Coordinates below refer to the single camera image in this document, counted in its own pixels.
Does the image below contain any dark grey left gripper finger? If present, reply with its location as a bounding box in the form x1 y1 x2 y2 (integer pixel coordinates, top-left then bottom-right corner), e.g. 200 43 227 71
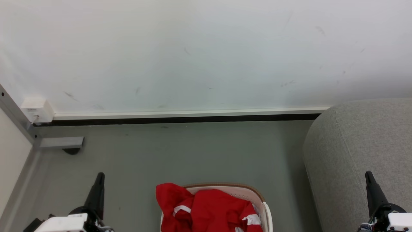
84 172 106 220

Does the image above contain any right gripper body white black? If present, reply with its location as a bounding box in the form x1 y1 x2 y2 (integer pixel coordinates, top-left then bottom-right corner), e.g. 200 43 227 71
357 203 412 232

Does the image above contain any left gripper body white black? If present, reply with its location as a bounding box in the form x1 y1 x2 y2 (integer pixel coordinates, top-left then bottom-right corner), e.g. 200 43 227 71
34 206 114 232

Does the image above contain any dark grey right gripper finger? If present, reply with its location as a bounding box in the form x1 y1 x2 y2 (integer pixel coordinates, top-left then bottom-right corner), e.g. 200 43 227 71
365 171 389 218

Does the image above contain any red garment with white stripes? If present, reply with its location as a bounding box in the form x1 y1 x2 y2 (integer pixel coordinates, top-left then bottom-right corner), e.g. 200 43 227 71
156 183 264 232

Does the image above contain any grey fabric sofa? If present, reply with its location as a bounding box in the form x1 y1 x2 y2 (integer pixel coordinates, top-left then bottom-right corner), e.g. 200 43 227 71
303 98 412 232

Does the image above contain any grey partition foot bar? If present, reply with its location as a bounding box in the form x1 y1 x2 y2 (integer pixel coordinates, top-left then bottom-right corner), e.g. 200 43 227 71
40 137 85 155

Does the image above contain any beige partition panel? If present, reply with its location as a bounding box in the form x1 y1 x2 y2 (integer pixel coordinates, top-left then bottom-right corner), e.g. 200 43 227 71
0 108 33 219

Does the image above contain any white perforated laundry basket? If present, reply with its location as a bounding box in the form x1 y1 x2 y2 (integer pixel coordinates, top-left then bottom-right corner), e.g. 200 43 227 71
160 183 273 232

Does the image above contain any white wall socket box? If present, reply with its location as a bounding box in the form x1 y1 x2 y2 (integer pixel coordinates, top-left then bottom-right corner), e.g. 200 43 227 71
20 98 55 124

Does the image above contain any white wall cable trunking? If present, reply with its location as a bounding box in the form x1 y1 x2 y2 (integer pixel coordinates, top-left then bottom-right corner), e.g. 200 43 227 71
53 107 331 121

